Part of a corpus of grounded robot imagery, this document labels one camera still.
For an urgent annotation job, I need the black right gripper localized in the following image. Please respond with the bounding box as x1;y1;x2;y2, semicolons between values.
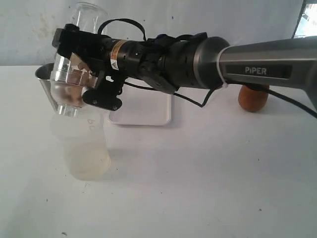
52;24;124;82

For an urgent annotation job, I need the clear plastic shaker body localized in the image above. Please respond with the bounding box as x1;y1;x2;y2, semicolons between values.
50;2;108;87

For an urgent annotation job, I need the stainless steel cup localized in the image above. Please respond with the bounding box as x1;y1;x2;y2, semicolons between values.
35;63;58;112

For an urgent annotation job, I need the clear plastic shaker lid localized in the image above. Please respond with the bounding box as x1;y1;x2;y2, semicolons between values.
50;81;85;118

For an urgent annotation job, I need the brown wooden cup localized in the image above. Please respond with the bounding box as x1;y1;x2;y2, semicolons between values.
238;86;268;113

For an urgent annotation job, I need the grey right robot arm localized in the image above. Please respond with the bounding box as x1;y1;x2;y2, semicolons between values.
52;24;317;111

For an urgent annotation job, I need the white rectangular tray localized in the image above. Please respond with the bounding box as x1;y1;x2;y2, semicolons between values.
108;85;172;126

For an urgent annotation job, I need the translucent plastic deli container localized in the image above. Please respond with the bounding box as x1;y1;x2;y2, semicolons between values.
50;111;111;181

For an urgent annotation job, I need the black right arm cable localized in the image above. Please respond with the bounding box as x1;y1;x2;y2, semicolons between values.
96;18;317;115

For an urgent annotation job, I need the dark window frame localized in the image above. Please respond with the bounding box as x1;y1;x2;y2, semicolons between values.
291;0;307;39

